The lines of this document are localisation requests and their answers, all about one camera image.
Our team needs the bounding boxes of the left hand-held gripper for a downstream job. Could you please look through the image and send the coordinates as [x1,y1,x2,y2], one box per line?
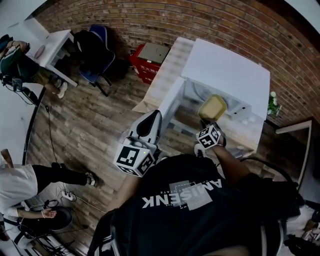
[113,109,164,178]

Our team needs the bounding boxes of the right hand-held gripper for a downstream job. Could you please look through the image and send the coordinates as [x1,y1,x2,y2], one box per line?
[195,118,227,151]

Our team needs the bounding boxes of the yellow sponge cake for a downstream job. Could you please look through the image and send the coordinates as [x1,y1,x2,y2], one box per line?
[197,94,228,123]

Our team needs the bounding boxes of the white microwave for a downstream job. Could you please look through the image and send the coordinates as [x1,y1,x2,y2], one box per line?
[157,37,272,127]

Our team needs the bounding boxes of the black shoulder bag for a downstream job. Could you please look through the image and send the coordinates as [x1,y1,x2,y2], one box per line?
[239,173,305,222]

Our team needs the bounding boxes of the person's left forearm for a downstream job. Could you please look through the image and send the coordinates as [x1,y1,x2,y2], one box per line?
[107,174,143,213]

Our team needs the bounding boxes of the person's right forearm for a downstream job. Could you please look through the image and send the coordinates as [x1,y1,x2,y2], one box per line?
[213,144,251,183]

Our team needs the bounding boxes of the person's white right shoe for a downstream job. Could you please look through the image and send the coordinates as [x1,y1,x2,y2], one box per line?
[194,142,209,159]

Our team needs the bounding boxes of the red box with grey lid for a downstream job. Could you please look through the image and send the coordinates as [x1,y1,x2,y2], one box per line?
[128,42,172,85]

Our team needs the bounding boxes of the white flowers in white pot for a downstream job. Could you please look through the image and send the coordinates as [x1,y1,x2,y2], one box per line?
[267,91,283,116]

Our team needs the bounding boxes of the black bag on chair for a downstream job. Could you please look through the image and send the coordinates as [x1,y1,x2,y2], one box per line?
[73,29,115,76]

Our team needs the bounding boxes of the person's black printed t-shirt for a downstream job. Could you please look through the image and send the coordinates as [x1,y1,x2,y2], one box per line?
[87,153,288,256]

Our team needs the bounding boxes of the white power strip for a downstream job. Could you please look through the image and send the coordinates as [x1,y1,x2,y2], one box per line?
[61,190,77,202]

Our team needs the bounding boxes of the blue chair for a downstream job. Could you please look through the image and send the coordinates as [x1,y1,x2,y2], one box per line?
[74,23,116,98]

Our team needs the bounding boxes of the black hanging device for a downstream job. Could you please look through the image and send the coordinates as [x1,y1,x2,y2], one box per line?
[21,86,39,106]

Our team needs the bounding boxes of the black round device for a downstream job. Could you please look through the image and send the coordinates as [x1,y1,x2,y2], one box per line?
[46,206,74,235]

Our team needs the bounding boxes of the white desk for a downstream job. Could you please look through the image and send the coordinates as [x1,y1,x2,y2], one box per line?
[24,29,79,88]

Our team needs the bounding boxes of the pink round plate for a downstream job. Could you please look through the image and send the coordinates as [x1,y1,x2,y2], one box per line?
[33,44,46,60]

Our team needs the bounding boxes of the black floor cable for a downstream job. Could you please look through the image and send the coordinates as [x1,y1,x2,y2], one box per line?
[44,104,59,163]

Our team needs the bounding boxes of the dark table with wooden frame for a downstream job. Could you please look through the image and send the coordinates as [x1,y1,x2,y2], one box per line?
[274,117,320,200]

